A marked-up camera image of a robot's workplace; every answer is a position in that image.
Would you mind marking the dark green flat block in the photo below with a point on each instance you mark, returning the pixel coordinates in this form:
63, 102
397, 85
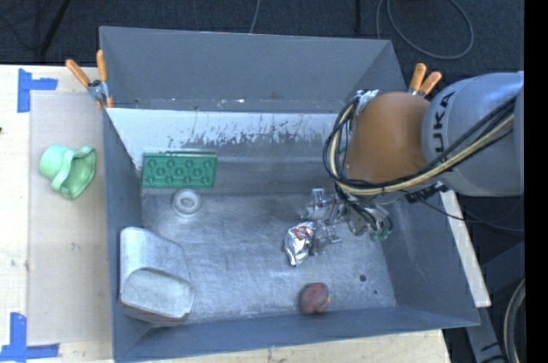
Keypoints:
180, 170

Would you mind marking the red-brown toy fruit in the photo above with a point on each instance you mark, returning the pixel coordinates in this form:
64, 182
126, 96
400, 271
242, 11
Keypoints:
313, 298

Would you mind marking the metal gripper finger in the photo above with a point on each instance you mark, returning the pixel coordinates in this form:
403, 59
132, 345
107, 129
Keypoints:
320, 199
327, 236

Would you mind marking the light green plastic cup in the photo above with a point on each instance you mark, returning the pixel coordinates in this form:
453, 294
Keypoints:
68, 170

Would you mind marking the pale flat board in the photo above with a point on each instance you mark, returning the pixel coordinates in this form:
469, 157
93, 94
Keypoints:
64, 258

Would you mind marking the grey metal bin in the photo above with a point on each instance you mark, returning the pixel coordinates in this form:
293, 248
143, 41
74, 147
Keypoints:
240, 250

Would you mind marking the crumpled silver foil packet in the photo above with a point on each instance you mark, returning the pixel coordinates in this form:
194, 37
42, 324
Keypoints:
297, 245

